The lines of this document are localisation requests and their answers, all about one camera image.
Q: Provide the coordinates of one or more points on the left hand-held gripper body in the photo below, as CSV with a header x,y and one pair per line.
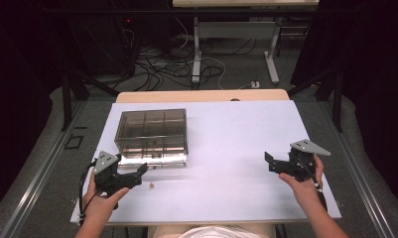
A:
x,y
107,172

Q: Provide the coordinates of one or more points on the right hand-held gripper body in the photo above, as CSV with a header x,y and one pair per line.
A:
x,y
300,163

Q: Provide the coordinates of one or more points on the clear plastic compartment box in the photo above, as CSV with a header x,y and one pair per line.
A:
x,y
152,135

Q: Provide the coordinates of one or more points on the person's right hand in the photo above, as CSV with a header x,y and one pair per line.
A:
x,y
305,186

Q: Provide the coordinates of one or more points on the person's left hand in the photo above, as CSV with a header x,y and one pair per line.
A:
x,y
102,205

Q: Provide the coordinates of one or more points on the white table mat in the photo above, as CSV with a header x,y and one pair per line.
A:
x,y
226,148

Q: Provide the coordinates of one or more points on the black metal stand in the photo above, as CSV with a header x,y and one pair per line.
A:
x,y
332,95
70,95

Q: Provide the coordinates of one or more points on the white power strip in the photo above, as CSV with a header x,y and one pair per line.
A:
x,y
254,84

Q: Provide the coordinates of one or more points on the person's light clothing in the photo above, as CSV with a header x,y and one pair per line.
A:
x,y
216,232

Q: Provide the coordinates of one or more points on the light wooden table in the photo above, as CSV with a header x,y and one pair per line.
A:
x,y
199,95

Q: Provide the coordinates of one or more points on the dark computer tower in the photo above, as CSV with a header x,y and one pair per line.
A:
x,y
120,43

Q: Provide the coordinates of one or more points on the white desk with metal legs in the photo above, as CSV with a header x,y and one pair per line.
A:
x,y
233,20

